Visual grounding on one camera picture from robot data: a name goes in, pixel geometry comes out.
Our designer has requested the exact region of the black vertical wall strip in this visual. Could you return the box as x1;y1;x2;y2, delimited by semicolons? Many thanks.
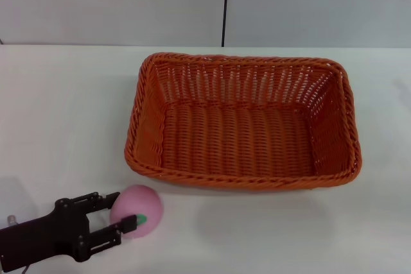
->
220;0;231;47

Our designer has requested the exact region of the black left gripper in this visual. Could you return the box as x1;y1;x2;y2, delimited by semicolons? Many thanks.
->
0;191;137;272

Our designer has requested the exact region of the pink peach toy ball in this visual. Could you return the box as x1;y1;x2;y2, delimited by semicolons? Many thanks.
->
109;184;166;241

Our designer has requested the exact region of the orange woven plastic basket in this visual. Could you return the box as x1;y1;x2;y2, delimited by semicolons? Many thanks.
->
124;51;363;193

